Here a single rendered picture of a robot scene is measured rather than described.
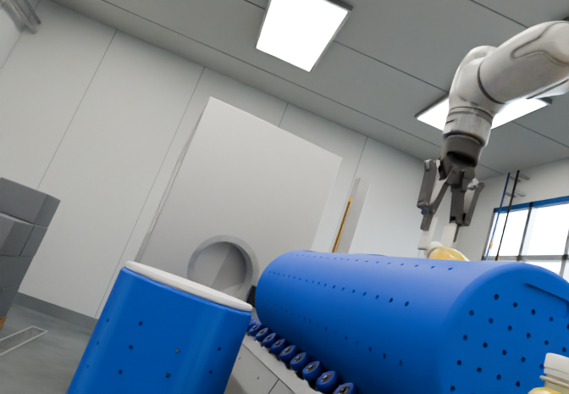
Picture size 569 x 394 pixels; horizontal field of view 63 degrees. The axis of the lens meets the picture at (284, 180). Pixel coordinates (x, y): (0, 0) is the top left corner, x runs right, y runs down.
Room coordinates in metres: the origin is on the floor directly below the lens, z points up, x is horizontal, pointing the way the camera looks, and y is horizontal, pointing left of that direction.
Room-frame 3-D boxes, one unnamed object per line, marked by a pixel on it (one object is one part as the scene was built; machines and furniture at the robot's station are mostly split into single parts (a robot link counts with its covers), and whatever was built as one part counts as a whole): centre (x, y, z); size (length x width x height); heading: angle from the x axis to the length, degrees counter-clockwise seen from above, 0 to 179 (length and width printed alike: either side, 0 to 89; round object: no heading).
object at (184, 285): (1.01, 0.11, 1.03); 0.28 x 0.28 x 0.01
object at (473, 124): (0.87, -0.31, 1.51); 0.09 x 0.09 x 0.06
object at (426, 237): (0.87, -0.29, 1.28); 0.03 x 0.01 x 0.07; 14
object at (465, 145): (0.87, -0.31, 1.44); 0.08 x 0.07 x 0.09; 104
